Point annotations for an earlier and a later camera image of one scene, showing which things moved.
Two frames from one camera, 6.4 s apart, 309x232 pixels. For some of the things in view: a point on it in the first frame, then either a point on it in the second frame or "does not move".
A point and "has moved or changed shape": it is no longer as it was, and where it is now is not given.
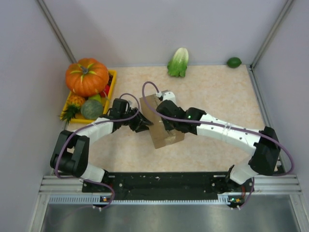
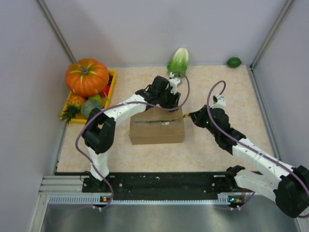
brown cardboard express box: x=160 y=135 has moved or changed shape
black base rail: x=169 y=186 does not move
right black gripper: x=167 y=127 to x=198 y=116
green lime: x=234 y=62 does not move
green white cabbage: x=177 y=65 does not move
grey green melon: x=91 y=109 does not move
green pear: x=97 y=97 does not move
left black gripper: x=140 y=123 to x=173 y=103
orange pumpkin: x=88 y=77 does not move
